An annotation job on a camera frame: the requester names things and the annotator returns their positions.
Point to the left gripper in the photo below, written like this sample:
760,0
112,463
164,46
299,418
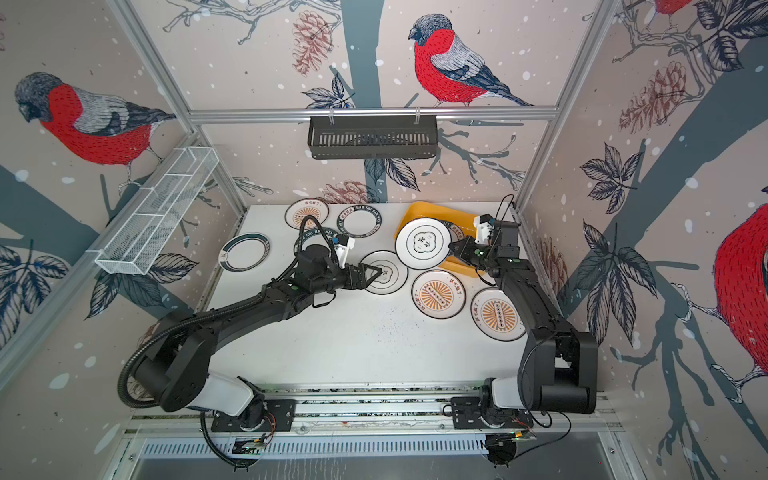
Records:
361,281

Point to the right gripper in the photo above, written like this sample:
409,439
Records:
460,251

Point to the white flower plate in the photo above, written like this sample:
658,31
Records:
394,274
423,244

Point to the white flower plate front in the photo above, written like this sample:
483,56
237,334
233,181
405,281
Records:
423,244

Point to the orange sunburst plate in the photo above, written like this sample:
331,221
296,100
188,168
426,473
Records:
297,211
438,294
496,316

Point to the green lettered plate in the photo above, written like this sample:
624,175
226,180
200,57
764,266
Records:
457,233
359,221
315,236

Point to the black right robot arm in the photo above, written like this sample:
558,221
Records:
558,370

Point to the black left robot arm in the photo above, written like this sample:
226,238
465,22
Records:
172,369

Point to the yellow plastic bin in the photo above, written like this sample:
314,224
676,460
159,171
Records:
421,209

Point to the green rimmed plate far left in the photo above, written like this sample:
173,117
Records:
244,252

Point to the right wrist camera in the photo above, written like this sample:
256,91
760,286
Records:
484,226

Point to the black hanging wire basket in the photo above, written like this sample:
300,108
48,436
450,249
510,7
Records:
373,137

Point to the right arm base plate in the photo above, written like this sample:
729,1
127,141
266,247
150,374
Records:
474,413

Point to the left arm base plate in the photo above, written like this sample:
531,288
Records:
267,416

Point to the white mesh wire shelf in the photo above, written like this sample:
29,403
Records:
143,235

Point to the horizontal aluminium frame bar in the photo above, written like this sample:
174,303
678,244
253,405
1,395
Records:
249,116

